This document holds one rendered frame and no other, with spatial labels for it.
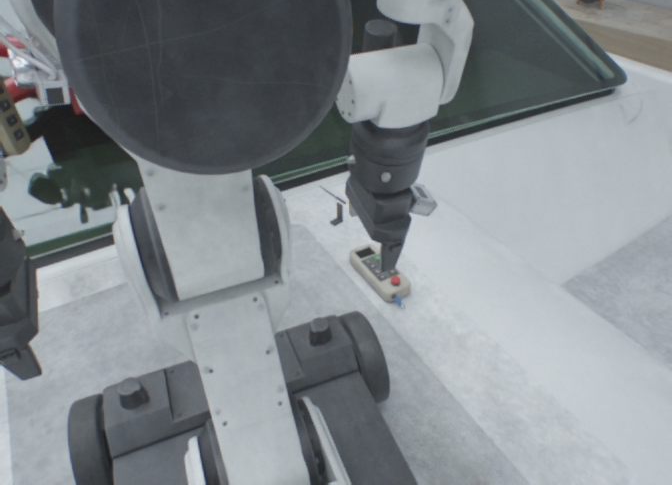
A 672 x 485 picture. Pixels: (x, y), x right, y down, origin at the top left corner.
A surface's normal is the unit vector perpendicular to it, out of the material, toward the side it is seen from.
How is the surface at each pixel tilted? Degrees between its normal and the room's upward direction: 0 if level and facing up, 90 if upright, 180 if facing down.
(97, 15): 90
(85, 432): 13
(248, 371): 60
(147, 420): 45
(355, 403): 0
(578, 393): 6
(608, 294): 0
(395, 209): 101
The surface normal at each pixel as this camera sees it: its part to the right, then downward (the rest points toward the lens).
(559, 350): 0.13, -0.82
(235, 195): 0.37, 0.70
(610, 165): 0.47, 0.00
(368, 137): -0.40, -0.07
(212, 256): 0.37, 0.51
